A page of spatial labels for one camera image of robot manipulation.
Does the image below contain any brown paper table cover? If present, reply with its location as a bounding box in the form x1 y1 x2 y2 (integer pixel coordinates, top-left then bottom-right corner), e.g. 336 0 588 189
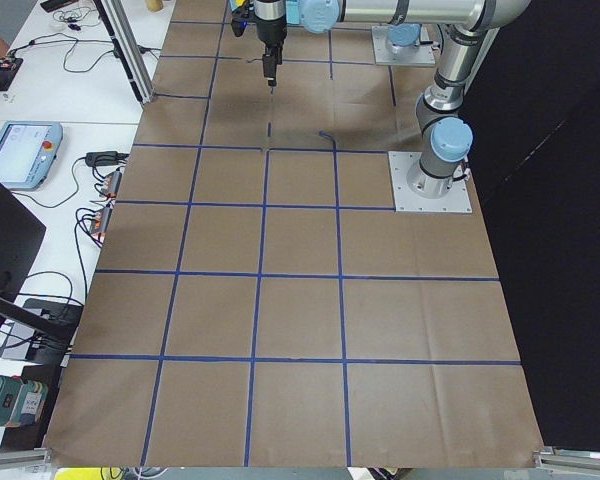
45 1 542 468

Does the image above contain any aluminium frame post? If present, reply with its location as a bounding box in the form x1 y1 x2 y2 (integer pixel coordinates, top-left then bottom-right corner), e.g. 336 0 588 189
94 0 154 105

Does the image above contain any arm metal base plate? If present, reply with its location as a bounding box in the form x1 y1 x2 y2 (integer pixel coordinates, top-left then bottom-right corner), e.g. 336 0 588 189
371 23 436 67
388 151 473 215

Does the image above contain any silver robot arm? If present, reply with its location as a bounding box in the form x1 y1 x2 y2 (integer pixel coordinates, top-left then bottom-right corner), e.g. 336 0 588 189
231 1 494 88
408 1 529 199

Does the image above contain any orange black converter box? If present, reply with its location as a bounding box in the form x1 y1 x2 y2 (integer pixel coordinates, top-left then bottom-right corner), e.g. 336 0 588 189
98 170 122 199

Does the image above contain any black monitor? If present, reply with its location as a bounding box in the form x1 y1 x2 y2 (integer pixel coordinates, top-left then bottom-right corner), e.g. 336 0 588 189
0 164 48 361

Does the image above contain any black power adapter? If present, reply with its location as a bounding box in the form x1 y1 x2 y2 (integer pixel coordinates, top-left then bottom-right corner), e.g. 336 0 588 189
84 151 119 167

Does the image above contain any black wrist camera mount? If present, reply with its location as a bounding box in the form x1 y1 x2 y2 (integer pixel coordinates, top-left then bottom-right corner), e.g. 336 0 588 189
231 1 253 38

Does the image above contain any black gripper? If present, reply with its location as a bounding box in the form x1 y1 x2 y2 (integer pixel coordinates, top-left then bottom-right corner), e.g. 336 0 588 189
256 18 287 87

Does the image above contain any blue teach pendant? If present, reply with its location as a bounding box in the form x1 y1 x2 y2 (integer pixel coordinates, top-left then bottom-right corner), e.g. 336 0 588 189
0 120 64 191

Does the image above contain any green box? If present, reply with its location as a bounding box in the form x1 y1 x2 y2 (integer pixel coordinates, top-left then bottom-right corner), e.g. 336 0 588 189
0 375 49 428

